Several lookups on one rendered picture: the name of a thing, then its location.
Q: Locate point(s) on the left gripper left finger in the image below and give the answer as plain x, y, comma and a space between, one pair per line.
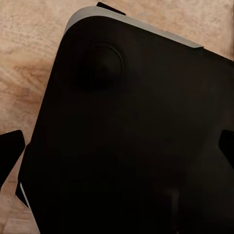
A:
12, 145

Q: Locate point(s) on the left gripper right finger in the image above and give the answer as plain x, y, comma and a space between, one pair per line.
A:
226, 145

